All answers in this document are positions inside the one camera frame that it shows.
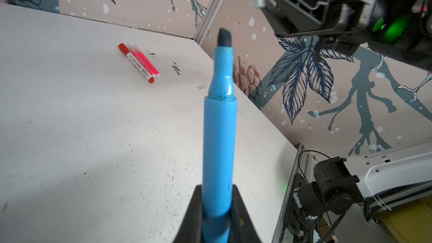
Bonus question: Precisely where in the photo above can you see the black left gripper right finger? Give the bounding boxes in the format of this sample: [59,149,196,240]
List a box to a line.
[230,184,261,243]

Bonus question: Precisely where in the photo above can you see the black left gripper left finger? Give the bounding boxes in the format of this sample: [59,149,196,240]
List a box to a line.
[173,185,204,243]

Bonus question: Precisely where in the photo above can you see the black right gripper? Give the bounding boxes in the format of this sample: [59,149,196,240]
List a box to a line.
[249,0,379,37]

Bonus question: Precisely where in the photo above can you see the blue highlighter pen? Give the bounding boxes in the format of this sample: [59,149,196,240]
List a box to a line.
[202,28,237,243]

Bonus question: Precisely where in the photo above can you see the pink highlighter pen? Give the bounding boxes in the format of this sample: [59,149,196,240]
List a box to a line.
[131,45,160,78]

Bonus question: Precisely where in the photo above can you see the white marker pen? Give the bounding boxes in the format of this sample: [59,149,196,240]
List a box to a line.
[126,52,155,83]

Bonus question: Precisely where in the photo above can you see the red pen cap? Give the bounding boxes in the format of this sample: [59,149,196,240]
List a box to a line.
[118,43,130,56]

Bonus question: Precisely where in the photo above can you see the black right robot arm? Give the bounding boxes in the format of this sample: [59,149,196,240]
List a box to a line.
[250,0,432,71]

